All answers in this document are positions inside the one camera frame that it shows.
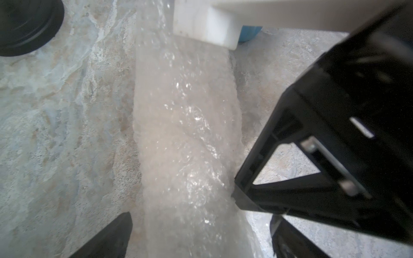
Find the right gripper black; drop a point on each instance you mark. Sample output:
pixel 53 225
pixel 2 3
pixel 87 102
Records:
pixel 361 130

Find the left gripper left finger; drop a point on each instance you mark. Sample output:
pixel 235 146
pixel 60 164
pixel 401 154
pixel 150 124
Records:
pixel 110 242

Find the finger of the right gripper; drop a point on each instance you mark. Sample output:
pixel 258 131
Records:
pixel 311 197
pixel 297 118

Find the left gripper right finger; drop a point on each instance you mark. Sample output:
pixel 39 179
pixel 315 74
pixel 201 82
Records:
pixel 289 242

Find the clear bubble wrap sheet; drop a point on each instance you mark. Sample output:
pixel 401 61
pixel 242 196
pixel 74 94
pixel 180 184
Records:
pixel 187 125

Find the blue ribbed vase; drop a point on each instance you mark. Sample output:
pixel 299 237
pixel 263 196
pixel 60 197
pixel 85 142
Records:
pixel 248 33

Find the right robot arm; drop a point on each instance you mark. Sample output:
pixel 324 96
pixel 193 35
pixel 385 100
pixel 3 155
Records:
pixel 220 23

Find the black microphone stand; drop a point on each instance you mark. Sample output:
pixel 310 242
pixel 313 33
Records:
pixel 28 25

